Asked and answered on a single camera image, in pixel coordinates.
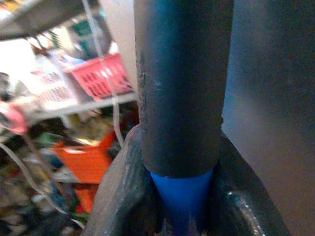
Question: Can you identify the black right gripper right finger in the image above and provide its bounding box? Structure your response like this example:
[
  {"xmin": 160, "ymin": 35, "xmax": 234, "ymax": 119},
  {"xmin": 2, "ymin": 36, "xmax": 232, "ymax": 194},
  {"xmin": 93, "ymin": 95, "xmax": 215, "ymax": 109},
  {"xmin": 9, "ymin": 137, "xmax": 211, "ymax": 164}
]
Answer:
[{"xmin": 206, "ymin": 131, "xmax": 292, "ymax": 236}]

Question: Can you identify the white wire shelf rack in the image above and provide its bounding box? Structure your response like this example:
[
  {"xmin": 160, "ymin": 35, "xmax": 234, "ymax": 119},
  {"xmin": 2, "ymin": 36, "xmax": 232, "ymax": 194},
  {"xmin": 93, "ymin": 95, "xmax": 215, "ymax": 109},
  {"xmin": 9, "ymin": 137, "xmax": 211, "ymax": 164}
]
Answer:
[{"xmin": 0, "ymin": 0, "xmax": 137, "ymax": 128}]

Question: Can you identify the thin white cable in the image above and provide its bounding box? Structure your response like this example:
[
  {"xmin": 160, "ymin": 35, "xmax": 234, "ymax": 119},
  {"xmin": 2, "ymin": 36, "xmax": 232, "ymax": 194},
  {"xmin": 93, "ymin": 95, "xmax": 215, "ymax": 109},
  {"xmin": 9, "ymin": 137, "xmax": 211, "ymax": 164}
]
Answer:
[{"xmin": 81, "ymin": 0, "xmax": 125, "ymax": 148}]

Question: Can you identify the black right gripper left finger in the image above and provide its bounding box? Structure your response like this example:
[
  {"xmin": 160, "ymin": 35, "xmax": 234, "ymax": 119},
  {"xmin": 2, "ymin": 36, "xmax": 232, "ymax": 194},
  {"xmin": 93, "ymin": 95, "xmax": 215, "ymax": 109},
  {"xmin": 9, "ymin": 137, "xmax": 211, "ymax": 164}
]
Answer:
[{"xmin": 84, "ymin": 124, "xmax": 158, "ymax": 236}]

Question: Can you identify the pink plastic basket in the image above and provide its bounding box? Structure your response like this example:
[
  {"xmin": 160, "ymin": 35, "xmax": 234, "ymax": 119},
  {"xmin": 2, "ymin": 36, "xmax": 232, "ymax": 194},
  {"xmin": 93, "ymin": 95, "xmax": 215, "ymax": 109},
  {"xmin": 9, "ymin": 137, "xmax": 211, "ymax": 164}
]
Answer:
[{"xmin": 64, "ymin": 53, "xmax": 135, "ymax": 101}]

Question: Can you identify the blue broom handle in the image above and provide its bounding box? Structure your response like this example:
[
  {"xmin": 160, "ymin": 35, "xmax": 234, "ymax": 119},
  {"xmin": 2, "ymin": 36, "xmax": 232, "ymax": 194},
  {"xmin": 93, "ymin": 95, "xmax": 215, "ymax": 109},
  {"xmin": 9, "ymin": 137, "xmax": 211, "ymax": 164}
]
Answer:
[{"xmin": 133, "ymin": 0, "xmax": 235, "ymax": 236}]

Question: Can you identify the orange plastic bin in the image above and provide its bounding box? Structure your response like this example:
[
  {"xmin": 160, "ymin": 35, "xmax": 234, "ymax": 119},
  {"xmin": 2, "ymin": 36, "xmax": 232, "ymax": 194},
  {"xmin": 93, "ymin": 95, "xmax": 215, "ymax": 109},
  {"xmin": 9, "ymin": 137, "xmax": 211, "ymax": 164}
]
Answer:
[{"xmin": 53, "ymin": 129, "xmax": 118, "ymax": 214}]

